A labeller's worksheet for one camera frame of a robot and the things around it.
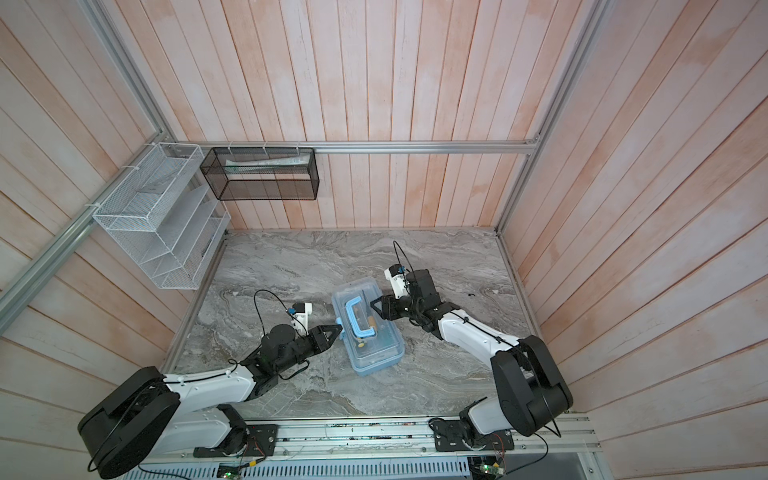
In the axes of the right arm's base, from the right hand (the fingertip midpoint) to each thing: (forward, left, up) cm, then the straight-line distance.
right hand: (378, 302), depth 87 cm
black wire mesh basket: (+43, +42, +15) cm, 62 cm away
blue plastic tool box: (-11, +2, -3) cm, 12 cm away
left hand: (-10, +10, -1) cm, 14 cm away
